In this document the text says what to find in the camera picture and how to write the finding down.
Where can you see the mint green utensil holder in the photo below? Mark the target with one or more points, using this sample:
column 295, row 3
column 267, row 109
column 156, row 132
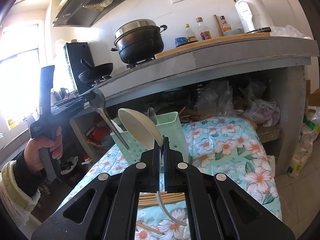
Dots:
column 132, row 155

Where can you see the steel range hood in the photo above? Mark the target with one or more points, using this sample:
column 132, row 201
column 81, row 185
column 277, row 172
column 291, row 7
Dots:
column 95, row 2

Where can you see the red cap sauce bottle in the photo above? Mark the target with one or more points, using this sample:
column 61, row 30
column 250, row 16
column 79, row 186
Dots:
column 225, row 26

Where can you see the large black cooking pot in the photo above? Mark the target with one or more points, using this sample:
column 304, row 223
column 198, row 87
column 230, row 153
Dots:
column 138, row 41

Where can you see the black splash guard panel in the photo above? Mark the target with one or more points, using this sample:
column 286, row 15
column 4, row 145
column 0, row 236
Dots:
column 74, row 52

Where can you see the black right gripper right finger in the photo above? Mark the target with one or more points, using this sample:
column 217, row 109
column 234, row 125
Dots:
column 217, row 207

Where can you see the wooden cutting board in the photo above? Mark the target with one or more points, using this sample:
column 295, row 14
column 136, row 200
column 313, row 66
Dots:
column 213, row 41

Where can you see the clear plastic bags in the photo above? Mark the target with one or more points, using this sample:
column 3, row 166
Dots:
column 248, row 99

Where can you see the white electric kettle appliance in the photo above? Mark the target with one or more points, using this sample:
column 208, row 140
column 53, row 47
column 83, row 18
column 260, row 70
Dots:
column 253, row 15

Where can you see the grey stone kitchen counter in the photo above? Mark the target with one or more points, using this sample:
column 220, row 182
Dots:
column 281, row 60

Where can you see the metal spoon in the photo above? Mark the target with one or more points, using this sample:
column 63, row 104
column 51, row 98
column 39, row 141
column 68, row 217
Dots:
column 98, row 105

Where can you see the floral teal tablecloth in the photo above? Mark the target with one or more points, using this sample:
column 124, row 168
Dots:
column 227, row 145

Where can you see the blue snack bag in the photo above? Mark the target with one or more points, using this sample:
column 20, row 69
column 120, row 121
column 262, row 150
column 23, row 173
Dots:
column 180, row 41

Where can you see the person's left sleeve forearm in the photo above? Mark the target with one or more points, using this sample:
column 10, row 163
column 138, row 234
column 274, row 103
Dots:
column 19, row 190

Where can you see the cardboard box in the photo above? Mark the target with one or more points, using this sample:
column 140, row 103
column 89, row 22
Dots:
column 312, row 99

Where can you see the white rice sack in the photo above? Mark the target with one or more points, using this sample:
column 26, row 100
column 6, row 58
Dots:
column 308, row 135

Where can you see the black wok pan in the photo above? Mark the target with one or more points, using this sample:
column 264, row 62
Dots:
column 92, row 74

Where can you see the clear glass oil bottle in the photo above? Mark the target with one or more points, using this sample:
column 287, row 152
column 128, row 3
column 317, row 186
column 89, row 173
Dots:
column 203, row 30

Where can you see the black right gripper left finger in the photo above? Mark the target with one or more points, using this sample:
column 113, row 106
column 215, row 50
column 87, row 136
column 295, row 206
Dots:
column 106, row 208

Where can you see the yellow cap sauce bottle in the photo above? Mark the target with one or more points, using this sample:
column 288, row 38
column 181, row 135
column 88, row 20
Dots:
column 190, row 35

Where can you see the single wooden chopstick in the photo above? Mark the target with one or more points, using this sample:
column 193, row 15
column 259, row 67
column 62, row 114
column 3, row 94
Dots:
column 149, row 228

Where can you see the cream plastic ladle spoon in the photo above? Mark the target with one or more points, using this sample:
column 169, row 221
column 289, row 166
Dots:
column 147, row 133

